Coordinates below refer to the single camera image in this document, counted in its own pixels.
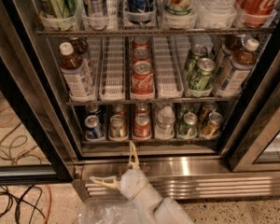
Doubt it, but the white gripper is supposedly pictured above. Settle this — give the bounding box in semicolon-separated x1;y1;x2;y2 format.
90;141;148;200

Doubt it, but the blue pepsi can front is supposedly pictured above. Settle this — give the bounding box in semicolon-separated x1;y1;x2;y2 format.
85;115;105;140

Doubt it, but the blue pepsi can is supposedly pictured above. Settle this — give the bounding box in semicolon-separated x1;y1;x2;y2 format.
85;115;105;140
86;105;103;119

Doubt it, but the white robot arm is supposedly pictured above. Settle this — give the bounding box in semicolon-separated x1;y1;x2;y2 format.
90;141;195;224

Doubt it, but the steel fridge base grille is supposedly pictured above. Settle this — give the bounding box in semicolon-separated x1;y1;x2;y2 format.
72;157;280;201

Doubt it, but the red coke can bottom front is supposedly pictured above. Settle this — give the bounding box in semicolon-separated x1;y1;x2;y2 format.
133;114;151;140

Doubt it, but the red coke can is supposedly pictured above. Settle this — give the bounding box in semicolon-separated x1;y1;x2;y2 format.
134;103;150;115
133;114;151;140
132;48;151;64
132;36;150;49

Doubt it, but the clear water bottle bottom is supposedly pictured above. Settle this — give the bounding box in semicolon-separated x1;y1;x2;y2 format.
155;106;175;140

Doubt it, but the brown soda can rear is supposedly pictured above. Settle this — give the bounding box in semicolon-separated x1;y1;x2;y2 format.
112;104;126;117

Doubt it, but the red coke can bottom rear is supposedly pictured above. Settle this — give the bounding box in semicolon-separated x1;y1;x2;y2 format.
134;103;150;115

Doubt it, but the blue pepsi can rear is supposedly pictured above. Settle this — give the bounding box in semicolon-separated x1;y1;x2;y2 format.
86;105;103;119

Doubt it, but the green soda can bottom front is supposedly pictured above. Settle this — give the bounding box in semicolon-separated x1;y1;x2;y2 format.
178;112;198;139

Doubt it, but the green soda can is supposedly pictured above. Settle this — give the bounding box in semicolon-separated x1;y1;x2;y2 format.
177;103;193;120
178;112;198;139

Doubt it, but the green soda can bottom rear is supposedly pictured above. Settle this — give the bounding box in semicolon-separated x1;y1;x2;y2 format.
177;103;193;120

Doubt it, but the gold soda can front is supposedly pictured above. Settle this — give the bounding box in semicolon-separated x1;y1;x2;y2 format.
201;112;223;138

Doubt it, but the gold soda can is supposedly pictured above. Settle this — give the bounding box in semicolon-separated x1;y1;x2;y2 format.
201;112;223;138
198;102;217;122

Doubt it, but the left glass fridge door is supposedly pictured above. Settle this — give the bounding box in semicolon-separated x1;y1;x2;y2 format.
0;37;75;185

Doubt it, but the glass fridge door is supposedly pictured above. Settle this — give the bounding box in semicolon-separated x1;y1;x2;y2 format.
228;75;280;173
0;37;75;185

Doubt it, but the red coca-cola can middle front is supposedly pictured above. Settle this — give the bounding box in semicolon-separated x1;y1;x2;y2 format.
132;62;153;95

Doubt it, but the gold soda can rear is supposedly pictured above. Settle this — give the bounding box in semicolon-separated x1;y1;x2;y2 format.
198;102;217;122

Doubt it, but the green can middle front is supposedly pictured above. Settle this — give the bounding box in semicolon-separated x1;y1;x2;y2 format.
189;58;216;91

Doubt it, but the red coke can middle rear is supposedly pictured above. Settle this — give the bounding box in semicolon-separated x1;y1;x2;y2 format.
132;36;150;49

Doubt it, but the green can middle rear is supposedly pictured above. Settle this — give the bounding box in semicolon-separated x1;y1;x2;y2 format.
184;44;208;76

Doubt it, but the right glass fridge door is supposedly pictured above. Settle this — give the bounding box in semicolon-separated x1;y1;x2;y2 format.
228;75;280;173

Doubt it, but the blue pepsi bottle top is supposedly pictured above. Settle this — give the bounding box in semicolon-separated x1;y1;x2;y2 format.
125;0;155;24

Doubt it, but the silver bottle top shelf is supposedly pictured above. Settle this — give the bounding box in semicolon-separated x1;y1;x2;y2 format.
83;0;108;18

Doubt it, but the green bottle top shelf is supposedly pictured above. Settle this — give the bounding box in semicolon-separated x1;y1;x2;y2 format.
33;0;82;21

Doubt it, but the clear plastic bin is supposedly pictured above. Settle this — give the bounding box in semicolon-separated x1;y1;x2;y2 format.
78;200;142;224

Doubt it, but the empty white tray right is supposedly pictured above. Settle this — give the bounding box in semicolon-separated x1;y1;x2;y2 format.
152;36;184;99

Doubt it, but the iced tea bottle left front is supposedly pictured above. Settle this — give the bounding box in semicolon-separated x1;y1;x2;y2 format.
60;42;93;102

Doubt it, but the iced tea bottle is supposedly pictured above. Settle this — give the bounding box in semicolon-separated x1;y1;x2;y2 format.
60;42;93;102
215;35;245;73
217;38;259;92
69;37;93;76

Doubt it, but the iced tea bottle left rear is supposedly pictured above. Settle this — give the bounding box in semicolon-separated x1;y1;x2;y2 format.
69;37;93;76

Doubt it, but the iced tea bottle right front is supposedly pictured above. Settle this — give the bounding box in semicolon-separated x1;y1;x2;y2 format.
217;38;259;92

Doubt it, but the iced tea bottle right rear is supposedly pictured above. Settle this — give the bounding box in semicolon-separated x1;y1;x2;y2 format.
215;35;245;73

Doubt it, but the red coca-cola bottle top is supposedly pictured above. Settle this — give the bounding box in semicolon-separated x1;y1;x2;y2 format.
236;0;278;28

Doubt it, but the orange floor cable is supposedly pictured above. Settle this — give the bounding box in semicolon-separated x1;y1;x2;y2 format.
42;184;53;224

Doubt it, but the black floor cable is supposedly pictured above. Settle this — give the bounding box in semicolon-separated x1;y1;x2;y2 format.
0;184;47;224

